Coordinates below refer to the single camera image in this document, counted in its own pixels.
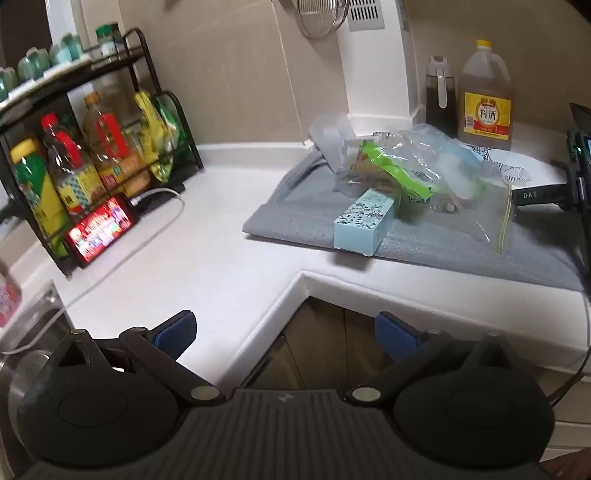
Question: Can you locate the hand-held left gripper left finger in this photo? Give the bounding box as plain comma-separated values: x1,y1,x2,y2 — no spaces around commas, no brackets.
50,310,225,404

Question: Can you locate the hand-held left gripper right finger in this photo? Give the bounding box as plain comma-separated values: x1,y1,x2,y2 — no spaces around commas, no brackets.
344,311,511,402

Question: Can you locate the clear zip bag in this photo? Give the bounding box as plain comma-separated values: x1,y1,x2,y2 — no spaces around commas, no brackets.
392,124,515,256

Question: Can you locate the light blue printed box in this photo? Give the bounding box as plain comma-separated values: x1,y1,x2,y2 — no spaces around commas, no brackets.
333,187,400,257

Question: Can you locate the green snack wrapper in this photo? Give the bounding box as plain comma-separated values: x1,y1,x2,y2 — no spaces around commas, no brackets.
358,138,435,204

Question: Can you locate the translucent plastic bag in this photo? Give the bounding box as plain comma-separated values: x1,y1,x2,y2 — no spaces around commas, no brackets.
308,113,370,188

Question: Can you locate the white geometric print bag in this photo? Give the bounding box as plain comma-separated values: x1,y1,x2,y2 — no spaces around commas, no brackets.
455,142,571,186

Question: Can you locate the smartphone with lit screen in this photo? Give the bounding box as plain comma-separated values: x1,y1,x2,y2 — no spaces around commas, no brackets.
62,194,139,266

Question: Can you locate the cooking wine jug yellow label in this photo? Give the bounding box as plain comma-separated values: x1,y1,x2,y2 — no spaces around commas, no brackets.
457,39,516,151

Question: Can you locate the grey mat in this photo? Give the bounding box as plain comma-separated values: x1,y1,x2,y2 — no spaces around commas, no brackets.
242,143,585,292

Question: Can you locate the dark oil dispenser bottle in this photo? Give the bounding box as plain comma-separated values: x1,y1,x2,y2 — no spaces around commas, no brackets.
425,55,460,139

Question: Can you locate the red patterned packet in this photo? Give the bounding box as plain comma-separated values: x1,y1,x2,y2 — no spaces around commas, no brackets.
0,272,23,326

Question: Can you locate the red-cap sauce bottle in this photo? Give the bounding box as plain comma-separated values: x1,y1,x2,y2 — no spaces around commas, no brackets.
41,113,108,217

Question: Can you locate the yellow-cap green label bottle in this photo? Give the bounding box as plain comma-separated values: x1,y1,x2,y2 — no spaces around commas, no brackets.
10,137,70,259

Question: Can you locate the yellow green snack bag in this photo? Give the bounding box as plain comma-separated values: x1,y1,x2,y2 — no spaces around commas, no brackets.
133,90,183,183

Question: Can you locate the green packet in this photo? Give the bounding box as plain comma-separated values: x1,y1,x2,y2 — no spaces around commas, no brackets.
157,96,191,155

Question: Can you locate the orange-cap oil bottle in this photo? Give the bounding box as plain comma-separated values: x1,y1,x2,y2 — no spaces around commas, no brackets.
82,91,151,197

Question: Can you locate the grey vent grille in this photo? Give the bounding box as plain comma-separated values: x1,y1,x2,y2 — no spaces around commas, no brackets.
346,0,386,32

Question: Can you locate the green-lid seasoning jar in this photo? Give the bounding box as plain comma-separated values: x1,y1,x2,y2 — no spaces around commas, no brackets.
96,24,124,58

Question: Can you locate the metal mesh strainer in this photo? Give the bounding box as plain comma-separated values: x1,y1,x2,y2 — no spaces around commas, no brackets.
295,0,350,40

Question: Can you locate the white charging cable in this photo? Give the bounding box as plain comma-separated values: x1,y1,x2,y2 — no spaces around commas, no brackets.
0,187,186,356

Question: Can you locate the black cable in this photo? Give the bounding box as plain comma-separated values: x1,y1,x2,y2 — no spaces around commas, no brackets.
549,295,591,402

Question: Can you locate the black wire spice rack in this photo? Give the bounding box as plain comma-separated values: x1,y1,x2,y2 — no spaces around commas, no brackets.
0,28,205,278

